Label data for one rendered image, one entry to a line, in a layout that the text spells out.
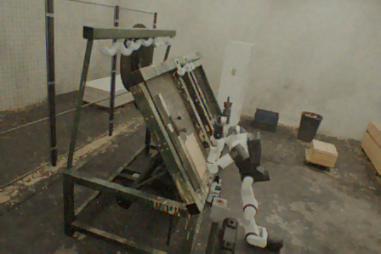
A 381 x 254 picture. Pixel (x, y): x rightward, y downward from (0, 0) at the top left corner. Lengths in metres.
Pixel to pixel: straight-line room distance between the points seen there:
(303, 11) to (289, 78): 1.76
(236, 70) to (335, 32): 2.75
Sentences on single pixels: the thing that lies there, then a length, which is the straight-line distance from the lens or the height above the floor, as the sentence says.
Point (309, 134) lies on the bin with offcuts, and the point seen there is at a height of 0.20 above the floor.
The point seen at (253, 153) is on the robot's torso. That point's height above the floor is 1.27.
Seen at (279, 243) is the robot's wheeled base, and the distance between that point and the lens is 3.16.
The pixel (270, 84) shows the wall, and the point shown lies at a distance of 7.80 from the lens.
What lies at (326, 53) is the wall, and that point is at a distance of 7.73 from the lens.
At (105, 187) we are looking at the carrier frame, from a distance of 2.65.
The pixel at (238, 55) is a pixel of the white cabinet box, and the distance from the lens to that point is 6.40.
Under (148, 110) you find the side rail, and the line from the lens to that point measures 2.11.
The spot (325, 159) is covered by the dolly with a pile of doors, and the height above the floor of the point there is 0.25.
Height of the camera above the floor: 2.33
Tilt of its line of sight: 19 degrees down
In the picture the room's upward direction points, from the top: 8 degrees clockwise
